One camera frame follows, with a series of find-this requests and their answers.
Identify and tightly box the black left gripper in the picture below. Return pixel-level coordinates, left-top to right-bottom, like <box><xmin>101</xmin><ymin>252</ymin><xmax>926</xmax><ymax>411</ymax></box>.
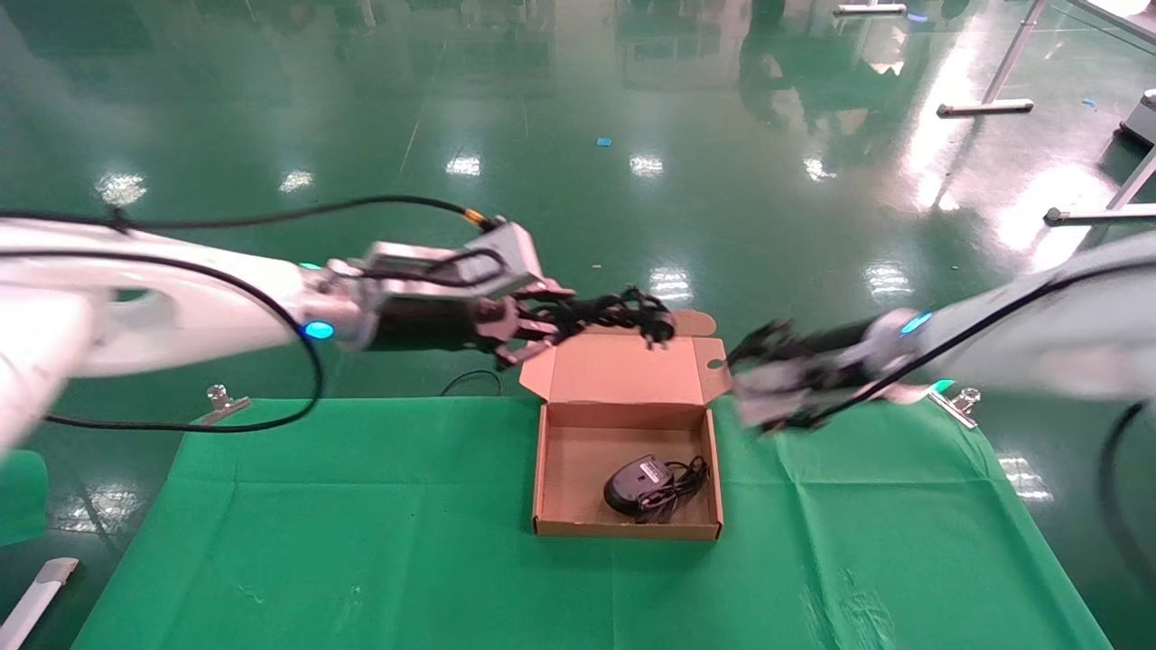
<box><xmin>366</xmin><ymin>283</ymin><xmax>579</xmax><ymax>369</ymax></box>

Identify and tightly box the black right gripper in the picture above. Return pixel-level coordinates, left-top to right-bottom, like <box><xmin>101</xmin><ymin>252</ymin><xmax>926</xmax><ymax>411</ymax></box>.
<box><xmin>726</xmin><ymin>318</ymin><xmax>881</xmax><ymax>382</ymax></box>

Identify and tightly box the black power cable with plug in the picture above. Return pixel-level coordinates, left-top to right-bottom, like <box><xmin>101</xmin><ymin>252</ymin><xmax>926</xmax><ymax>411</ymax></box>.
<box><xmin>537</xmin><ymin>286</ymin><xmax>678</xmax><ymax>350</ymax></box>

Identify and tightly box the black wired computer mouse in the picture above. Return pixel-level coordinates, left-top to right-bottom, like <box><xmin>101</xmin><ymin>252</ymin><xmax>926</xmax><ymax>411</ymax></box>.
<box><xmin>602</xmin><ymin>454</ymin><xmax>712</xmax><ymax>525</ymax></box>

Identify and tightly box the open brown cardboard box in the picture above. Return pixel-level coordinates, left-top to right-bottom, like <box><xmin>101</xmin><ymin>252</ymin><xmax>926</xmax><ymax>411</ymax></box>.
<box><xmin>517</xmin><ymin>307</ymin><xmax>732</xmax><ymax>541</ymax></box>

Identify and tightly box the silver metal binder clip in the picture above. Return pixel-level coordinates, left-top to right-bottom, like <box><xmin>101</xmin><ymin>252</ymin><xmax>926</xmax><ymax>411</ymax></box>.
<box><xmin>928</xmin><ymin>386</ymin><xmax>982</xmax><ymax>429</ymax></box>
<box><xmin>196</xmin><ymin>385</ymin><xmax>250</xmax><ymax>429</ymax></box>

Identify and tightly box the green table cloth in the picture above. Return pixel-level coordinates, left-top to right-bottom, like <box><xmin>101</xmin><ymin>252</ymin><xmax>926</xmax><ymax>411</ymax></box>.
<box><xmin>70</xmin><ymin>395</ymin><xmax>1114</xmax><ymax>650</ymax></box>

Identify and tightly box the grey machine base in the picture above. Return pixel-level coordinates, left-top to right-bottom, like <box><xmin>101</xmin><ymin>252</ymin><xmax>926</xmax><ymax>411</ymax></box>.
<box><xmin>1120</xmin><ymin>88</ymin><xmax>1156</xmax><ymax>148</ymax></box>

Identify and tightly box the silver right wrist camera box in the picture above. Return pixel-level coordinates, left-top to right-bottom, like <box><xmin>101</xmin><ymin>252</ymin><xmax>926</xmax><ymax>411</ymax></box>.
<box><xmin>732</xmin><ymin>361</ymin><xmax>818</xmax><ymax>436</ymax></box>

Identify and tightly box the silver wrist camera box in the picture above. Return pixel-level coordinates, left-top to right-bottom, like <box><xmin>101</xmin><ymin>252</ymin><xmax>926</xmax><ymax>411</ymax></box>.
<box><xmin>732</xmin><ymin>361</ymin><xmax>818</xmax><ymax>436</ymax></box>
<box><xmin>366</xmin><ymin>221</ymin><xmax>554</xmax><ymax>299</ymax></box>

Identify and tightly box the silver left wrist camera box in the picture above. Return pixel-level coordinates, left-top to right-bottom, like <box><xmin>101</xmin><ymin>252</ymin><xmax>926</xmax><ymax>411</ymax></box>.
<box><xmin>366</xmin><ymin>221</ymin><xmax>554</xmax><ymax>299</ymax></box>

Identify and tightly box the black cable on floor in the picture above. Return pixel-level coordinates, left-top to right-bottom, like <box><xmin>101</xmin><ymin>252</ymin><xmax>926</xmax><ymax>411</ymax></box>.
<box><xmin>439</xmin><ymin>370</ymin><xmax>502</xmax><ymax>398</ymax></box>

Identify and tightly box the short black left camera cable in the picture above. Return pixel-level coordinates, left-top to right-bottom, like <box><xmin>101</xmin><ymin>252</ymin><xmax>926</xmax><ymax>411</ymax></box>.
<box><xmin>366</xmin><ymin>246</ymin><xmax>512</xmax><ymax>292</ymax></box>

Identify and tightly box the long black right arm cable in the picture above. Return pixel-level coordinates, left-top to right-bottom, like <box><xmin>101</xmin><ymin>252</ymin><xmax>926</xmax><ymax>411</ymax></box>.
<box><xmin>804</xmin><ymin>262</ymin><xmax>1156</xmax><ymax>427</ymax></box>

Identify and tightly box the long black arm cable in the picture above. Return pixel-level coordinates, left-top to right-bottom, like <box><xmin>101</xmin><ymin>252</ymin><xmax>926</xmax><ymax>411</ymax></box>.
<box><xmin>0</xmin><ymin>196</ymin><xmax>499</xmax><ymax>232</ymax></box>
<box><xmin>804</xmin><ymin>262</ymin><xmax>1156</xmax><ymax>427</ymax></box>

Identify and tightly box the looping black left arm cable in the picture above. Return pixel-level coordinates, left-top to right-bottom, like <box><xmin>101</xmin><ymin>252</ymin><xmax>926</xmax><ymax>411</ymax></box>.
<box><xmin>0</xmin><ymin>251</ymin><xmax>324</xmax><ymax>432</ymax></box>

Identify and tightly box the looping black arm cable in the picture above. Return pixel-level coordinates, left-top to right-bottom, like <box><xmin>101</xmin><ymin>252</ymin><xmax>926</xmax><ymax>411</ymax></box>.
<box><xmin>0</xmin><ymin>251</ymin><xmax>324</xmax><ymax>432</ymax></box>
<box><xmin>1096</xmin><ymin>402</ymin><xmax>1156</xmax><ymax>583</ymax></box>

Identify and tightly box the long black left arm cable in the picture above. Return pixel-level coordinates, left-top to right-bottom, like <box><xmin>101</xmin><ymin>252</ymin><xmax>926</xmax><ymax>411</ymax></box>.
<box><xmin>0</xmin><ymin>196</ymin><xmax>499</xmax><ymax>232</ymax></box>

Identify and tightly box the white table leg frame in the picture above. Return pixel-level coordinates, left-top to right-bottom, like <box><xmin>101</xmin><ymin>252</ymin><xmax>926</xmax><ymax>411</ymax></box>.
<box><xmin>1043</xmin><ymin>144</ymin><xmax>1156</xmax><ymax>226</ymax></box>
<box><xmin>937</xmin><ymin>0</ymin><xmax>1049</xmax><ymax>117</ymax></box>

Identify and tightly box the looping black right arm cable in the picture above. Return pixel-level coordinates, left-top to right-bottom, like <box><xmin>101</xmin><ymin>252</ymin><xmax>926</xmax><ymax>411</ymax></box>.
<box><xmin>1096</xmin><ymin>402</ymin><xmax>1156</xmax><ymax>583</ymax></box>

